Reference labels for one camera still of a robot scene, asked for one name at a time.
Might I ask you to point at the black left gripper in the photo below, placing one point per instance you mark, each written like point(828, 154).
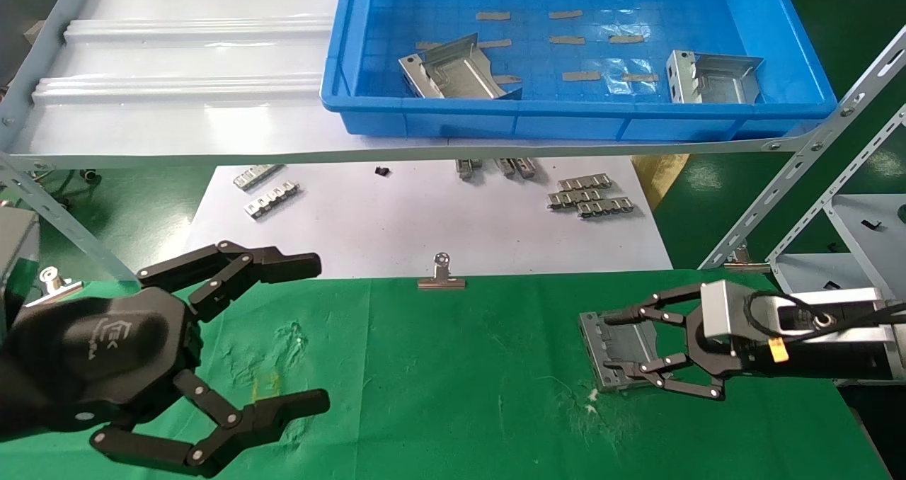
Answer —
point(106, 345)

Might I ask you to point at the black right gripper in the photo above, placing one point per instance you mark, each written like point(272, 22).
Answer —
point(814, 363)

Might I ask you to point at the stamped sheet metal part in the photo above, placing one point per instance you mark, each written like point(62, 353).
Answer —
point(616, 345)

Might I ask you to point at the silver binder clip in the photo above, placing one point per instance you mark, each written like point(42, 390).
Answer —
point(743, 264)
point(442, 282)
point(51, 278)

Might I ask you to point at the white paper sheet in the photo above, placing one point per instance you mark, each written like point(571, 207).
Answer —
point(389, 218)

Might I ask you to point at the green table cloth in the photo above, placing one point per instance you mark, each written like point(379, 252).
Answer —
point(460, 381)

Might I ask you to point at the grey metal shelf unit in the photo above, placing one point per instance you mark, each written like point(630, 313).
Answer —
point(870, 253)

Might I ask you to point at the black caster wheel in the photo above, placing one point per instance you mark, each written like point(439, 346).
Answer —
point(90, 176)

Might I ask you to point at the clear plastic bag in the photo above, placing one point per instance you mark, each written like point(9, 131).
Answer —
point(626, 87)

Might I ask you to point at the brown tape strip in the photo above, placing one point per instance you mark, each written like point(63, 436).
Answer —
point(627, 39)
point(495, 43)
point(565, 14)
point(428, 44)
point(493, 15)
point(568, 40)
point(640, 78)
point(581, 76)
point(507, 79)

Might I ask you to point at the sheet metal part boxed walls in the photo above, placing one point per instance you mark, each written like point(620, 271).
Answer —
point(715, 80)

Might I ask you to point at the white ribbed shelf panel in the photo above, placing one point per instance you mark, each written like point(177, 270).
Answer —
point(177, 62)

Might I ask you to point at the sheet metal part raised flap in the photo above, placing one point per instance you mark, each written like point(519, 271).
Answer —
point(460, 73)

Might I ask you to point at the blue plastic bin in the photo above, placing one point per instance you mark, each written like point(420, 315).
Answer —
point(396, 13)

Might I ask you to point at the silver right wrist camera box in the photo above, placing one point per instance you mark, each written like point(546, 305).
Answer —
point(722, 310)

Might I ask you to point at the notched metal rail piece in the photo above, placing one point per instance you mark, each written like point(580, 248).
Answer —
point(526, 167)
point(605, 207)
point(272, 200)
point(467, 168)
point(585, 181)
point(258, 175)
point(575, 197)
point(505, 166)

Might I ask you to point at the grey slotted metal frame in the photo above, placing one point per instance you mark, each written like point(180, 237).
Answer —
point(778, 183)

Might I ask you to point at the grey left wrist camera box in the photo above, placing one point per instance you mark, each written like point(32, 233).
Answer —
point(14, 243)

